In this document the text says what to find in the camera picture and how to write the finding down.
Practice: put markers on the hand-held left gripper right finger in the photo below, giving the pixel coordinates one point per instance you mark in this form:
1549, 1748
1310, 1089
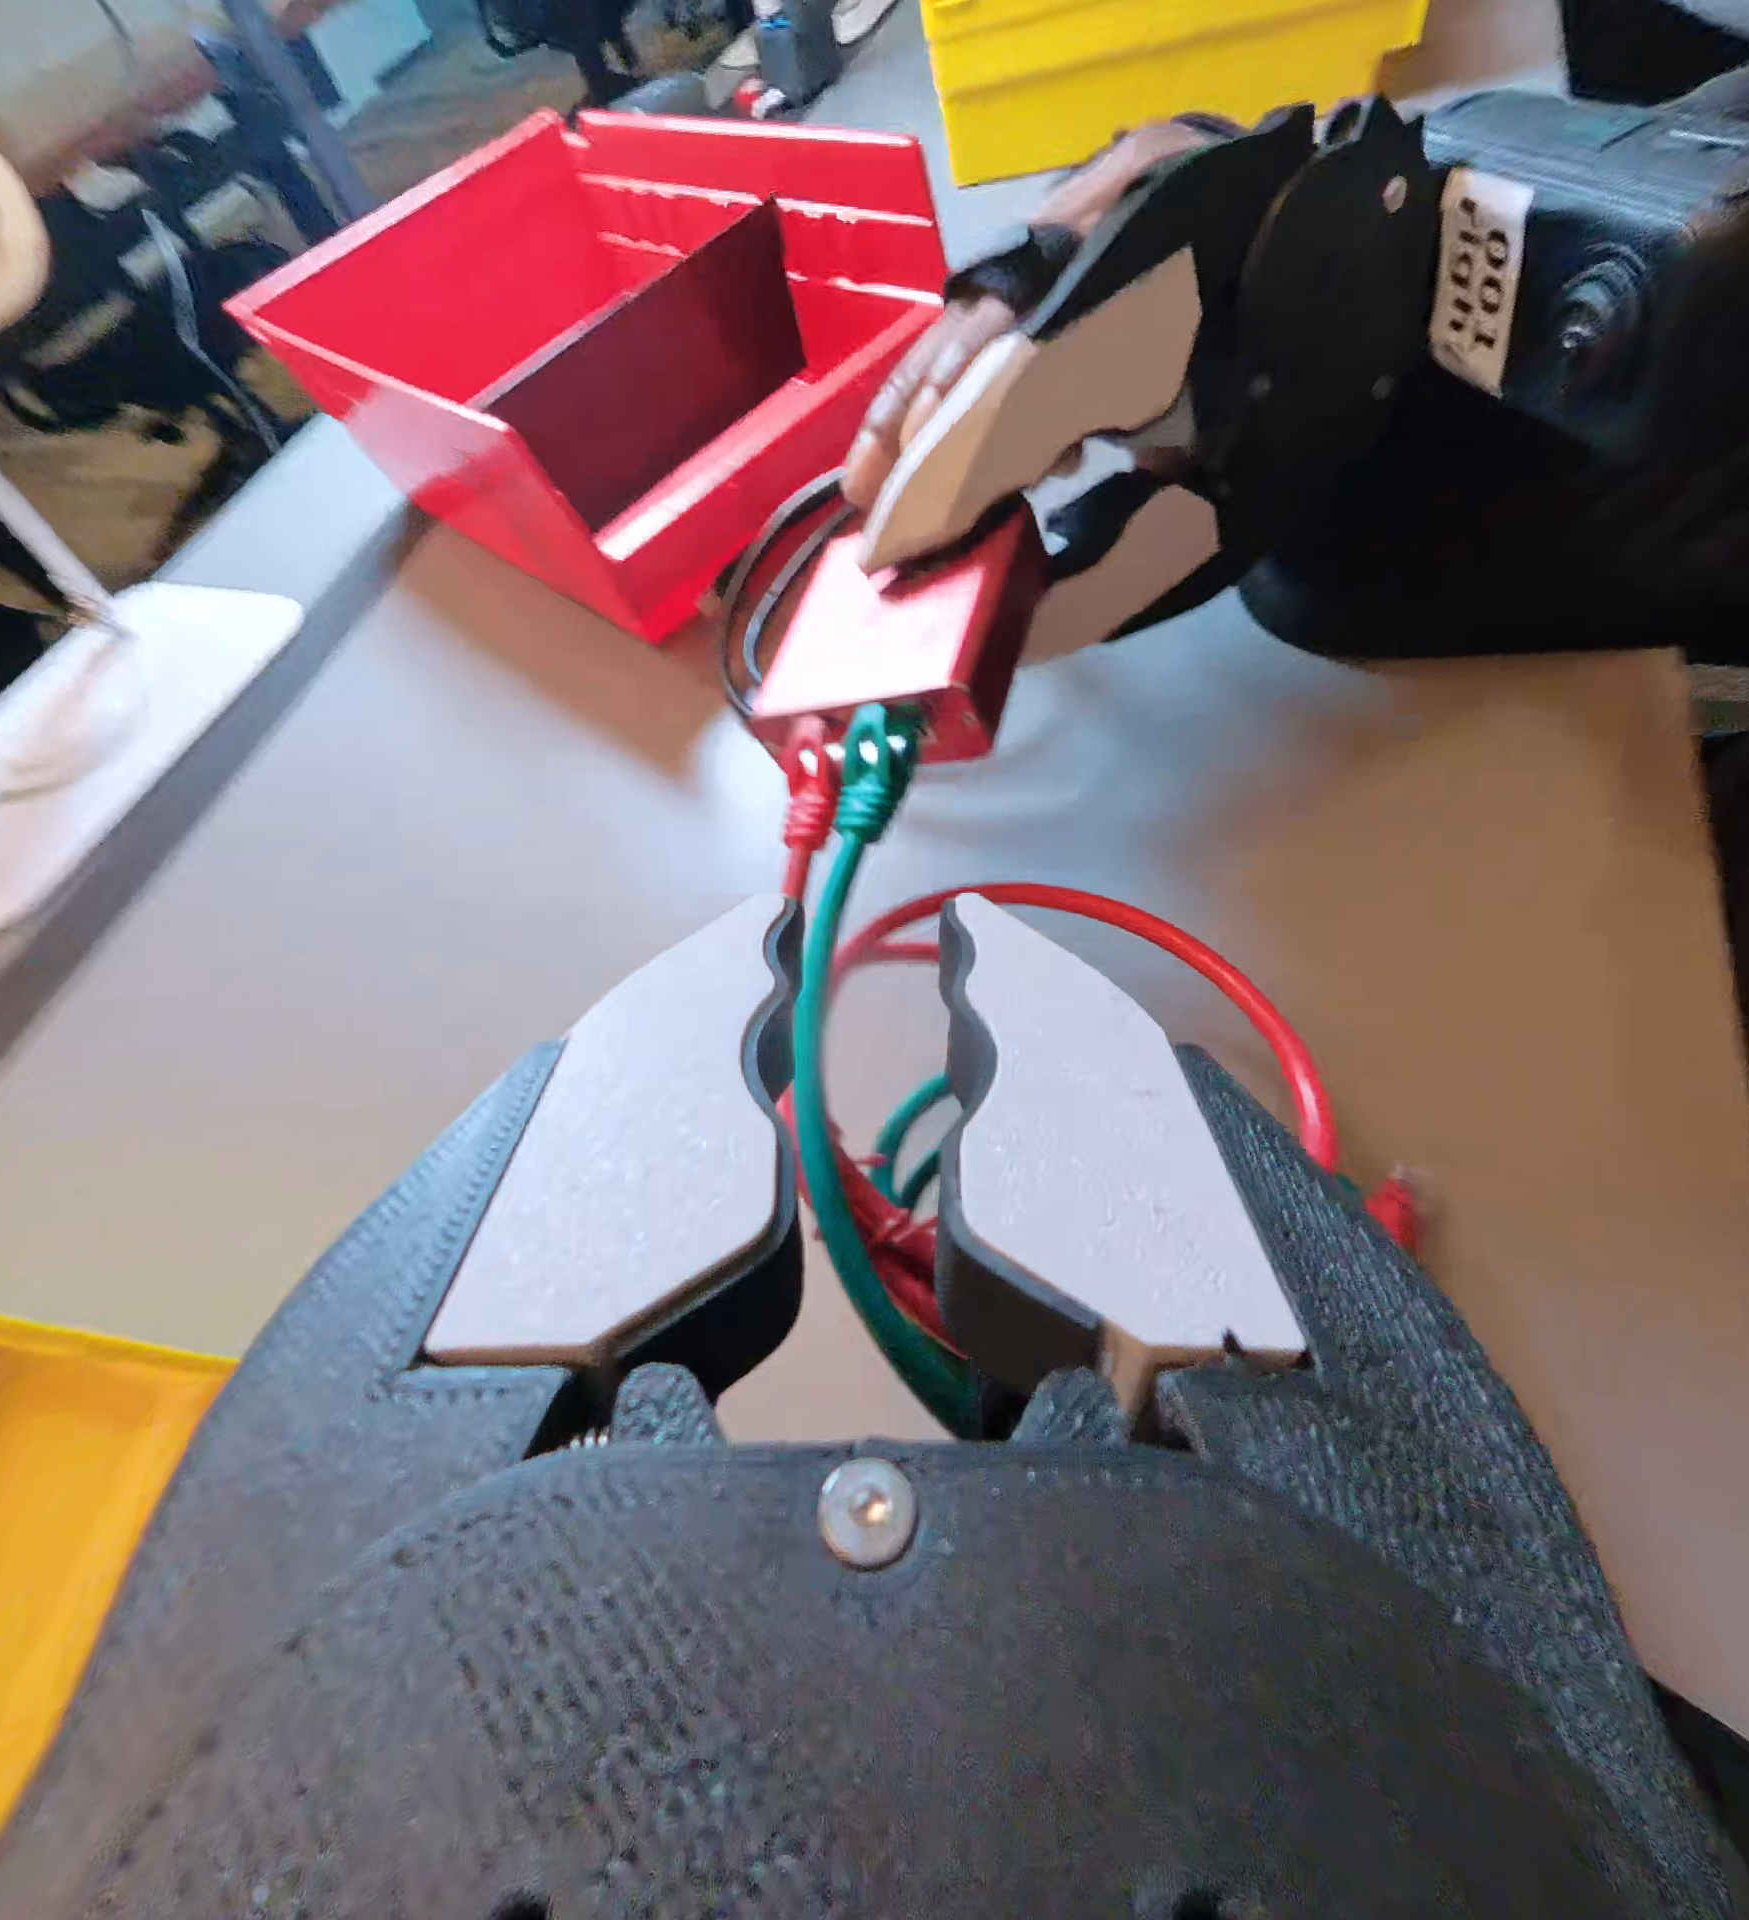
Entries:
1113, 1185

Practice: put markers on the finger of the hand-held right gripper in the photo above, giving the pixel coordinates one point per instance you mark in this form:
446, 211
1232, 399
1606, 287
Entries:
1071, 373
1113, 578

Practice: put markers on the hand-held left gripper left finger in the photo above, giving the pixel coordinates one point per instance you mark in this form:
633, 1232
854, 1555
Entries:
621, 1185

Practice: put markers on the red network switch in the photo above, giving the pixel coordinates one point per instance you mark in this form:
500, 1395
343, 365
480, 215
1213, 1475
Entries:
890, 643

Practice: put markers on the red plastic bin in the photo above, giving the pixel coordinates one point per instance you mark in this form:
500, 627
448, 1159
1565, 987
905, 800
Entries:
513, 480

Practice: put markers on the yellow plastic bin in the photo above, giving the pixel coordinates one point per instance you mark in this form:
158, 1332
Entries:
19, 1575
1143, 91

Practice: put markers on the person's right hand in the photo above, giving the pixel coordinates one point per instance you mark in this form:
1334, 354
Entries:
933, 373

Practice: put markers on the black bin divider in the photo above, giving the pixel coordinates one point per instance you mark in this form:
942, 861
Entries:
663, 373

